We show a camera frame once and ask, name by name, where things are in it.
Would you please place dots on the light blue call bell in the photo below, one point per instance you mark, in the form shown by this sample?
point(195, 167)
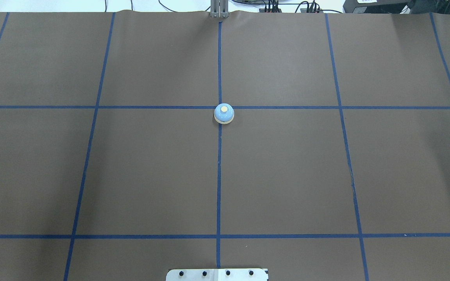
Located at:
point(224, 113)

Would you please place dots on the brown table mat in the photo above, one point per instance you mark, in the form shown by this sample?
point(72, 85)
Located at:
point(336, 166)

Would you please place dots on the aluminium frame post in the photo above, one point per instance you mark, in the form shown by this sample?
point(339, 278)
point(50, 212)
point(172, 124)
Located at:
point(219, 9)

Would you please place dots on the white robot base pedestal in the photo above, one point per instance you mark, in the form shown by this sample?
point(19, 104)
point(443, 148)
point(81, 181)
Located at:
point(230, 274)

